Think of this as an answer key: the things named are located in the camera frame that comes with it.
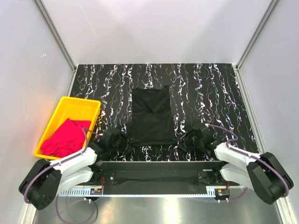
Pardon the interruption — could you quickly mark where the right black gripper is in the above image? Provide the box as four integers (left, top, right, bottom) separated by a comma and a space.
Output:
173, 128, 204, 153

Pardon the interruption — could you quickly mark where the black t shirt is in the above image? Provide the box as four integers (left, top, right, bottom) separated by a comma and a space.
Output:
131, 85, 176, 147

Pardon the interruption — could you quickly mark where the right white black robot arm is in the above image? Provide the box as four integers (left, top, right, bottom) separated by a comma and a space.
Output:
177, 125, 294, 204

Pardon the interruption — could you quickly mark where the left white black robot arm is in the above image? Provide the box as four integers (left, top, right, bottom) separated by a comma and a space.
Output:
19, 128, 137, 210

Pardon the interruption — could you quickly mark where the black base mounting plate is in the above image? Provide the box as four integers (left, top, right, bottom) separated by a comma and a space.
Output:
84, 161, 227, 192

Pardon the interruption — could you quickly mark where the red t shirt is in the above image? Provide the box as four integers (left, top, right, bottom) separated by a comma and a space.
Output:
41, 119, 91, 158

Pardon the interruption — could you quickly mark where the yellow plastic bin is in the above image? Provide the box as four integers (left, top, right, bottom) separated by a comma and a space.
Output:
34, 97, 101, 160

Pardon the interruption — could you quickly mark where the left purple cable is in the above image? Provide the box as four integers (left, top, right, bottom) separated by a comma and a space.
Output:
24, 127, 103, 222

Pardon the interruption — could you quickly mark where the purple cable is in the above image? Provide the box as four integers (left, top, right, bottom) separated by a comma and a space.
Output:
24, 127, 103, 222
193, 123, 292, 203

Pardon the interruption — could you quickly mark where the aluminium frame rail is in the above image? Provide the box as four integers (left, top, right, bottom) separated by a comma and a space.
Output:
30, 169, 285, 188

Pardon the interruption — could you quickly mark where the white slotted cable duct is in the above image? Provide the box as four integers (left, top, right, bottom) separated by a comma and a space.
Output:
59, 187, 216, 198

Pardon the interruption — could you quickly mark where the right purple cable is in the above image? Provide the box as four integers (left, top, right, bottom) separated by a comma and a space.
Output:
193, 123, 292, 203

